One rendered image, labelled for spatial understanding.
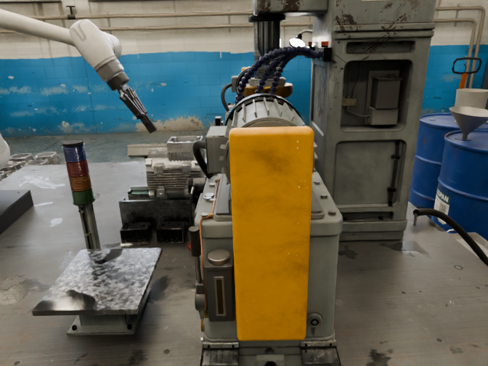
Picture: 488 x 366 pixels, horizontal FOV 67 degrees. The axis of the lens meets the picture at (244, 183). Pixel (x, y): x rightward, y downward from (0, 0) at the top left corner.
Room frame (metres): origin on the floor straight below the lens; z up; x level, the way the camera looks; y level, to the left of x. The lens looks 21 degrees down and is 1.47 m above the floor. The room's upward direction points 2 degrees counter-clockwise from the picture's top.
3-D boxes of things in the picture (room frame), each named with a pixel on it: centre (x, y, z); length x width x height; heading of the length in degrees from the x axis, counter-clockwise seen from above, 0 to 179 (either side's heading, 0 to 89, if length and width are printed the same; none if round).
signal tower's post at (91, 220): (1.05, 0.49, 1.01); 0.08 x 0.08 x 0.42; 89
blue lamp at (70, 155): (1.05, 0.49, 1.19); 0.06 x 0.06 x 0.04
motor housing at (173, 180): (1.35, 0.25, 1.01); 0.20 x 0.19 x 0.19; 90
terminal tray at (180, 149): (1.35, 0.21, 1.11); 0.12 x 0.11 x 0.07; 90
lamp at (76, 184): (1.05, 0.49, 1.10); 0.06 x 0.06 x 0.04
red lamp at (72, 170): (1.05, 0.49, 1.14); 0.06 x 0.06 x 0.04
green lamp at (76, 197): (1.05, 0.49, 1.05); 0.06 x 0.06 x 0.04
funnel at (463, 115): (2.29, -1.42, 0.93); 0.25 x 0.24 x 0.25; 94
